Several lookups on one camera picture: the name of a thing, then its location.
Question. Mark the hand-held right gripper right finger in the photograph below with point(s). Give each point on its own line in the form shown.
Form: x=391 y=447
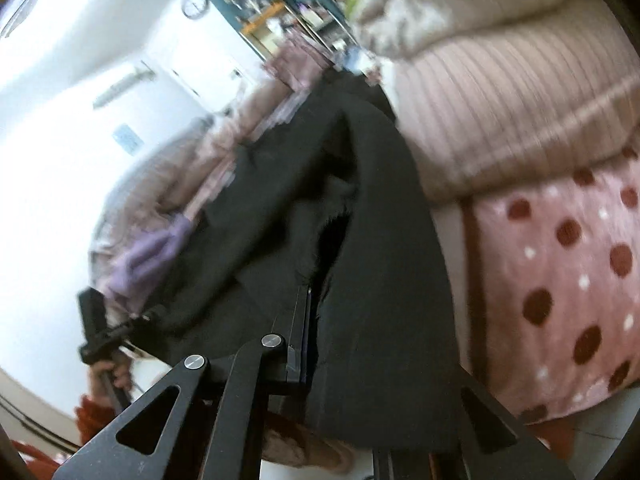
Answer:
x=531 y=460

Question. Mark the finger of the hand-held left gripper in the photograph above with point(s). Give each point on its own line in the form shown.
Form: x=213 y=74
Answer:
x=147 y=319

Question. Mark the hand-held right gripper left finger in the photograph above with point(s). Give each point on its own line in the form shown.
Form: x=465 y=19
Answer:
x=299 y=332

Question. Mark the black garment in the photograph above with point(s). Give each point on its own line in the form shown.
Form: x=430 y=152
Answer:
x=350 y=200

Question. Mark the person's left forearm orange sleeve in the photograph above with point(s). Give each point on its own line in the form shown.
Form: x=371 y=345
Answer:
x=95 y=422

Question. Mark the person's left hand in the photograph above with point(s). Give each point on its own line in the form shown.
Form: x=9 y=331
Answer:
x=120 y=374

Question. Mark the purple cloth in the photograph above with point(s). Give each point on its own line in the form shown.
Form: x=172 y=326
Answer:
x=150 y=255

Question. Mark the pink fuzzy cloth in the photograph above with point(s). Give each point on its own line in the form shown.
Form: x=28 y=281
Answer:
x=300 y=447

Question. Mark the pink grey crumpled blanket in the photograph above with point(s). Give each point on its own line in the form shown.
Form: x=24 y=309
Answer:
x=150 y=185

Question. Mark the pink polka dot blanket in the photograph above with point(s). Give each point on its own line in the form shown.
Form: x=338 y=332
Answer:
x=555 y=280

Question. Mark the white door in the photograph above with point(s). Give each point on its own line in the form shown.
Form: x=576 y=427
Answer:
x=200 y=67

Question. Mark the pink striped duvet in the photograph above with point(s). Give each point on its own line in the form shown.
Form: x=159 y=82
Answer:
x=505 y=110

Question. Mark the cluttered storage shelf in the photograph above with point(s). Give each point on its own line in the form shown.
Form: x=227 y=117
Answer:
x=290 y=15

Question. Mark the beige fluffy blanket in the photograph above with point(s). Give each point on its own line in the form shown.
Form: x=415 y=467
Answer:
x=450 y=0

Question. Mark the blue wall sticker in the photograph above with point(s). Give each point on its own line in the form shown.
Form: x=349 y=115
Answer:
x=127 y=138

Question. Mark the round wall clock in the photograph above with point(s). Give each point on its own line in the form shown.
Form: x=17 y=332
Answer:
x=195 y=4

